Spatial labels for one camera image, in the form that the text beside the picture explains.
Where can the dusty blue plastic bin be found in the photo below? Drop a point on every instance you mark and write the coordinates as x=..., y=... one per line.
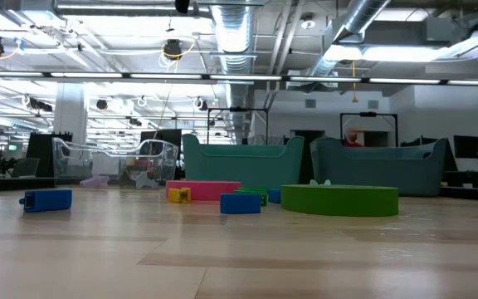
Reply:
x=372, y=174

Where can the mint staple remover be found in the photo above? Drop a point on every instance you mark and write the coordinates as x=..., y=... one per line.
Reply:
x=314, y=183

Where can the silver ventilation duct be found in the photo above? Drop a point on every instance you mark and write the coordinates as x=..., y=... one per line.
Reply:
x=359, y=16
x=234, y=33

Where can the pink tape roll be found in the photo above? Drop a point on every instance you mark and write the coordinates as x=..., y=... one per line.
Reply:
x=210, y=190

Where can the pale grey staple remover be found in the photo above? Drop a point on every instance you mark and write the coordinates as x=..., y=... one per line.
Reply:
x=145, y=180

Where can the black computer monitor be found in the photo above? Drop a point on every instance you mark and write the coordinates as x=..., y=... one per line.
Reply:
x=168, y=135
x=468, y=146

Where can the long ceiling light strip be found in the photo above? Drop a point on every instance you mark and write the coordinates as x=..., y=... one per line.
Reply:
x=239, y=77

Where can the teal plastic bin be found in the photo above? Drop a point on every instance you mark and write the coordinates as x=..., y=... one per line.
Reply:
x=243, y=170

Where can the clear plastic bin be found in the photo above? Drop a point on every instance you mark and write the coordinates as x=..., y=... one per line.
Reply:
x=62, y=162

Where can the black equipment cabinet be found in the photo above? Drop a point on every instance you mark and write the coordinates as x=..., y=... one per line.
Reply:
x=40, y=153

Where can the green mini stapler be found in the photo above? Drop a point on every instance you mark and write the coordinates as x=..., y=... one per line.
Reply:
x=264, y=198
x=251, y=189

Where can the black office desk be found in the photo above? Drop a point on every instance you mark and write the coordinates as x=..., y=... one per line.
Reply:
x=471, y=178

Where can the yellow mini stapler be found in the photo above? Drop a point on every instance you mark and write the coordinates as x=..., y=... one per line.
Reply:
x=179, y=196

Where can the white building column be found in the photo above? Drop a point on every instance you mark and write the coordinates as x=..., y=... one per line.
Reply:
x=71, y=112

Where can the blue mini stapler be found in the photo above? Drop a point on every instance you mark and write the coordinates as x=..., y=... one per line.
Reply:
x=50, y=201
x=240, y=204
x=274, y=196

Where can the green tape roll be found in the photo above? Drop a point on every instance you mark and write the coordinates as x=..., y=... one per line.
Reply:
x=338, y=201

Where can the person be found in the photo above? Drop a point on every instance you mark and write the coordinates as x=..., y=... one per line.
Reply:
x=353, y=136

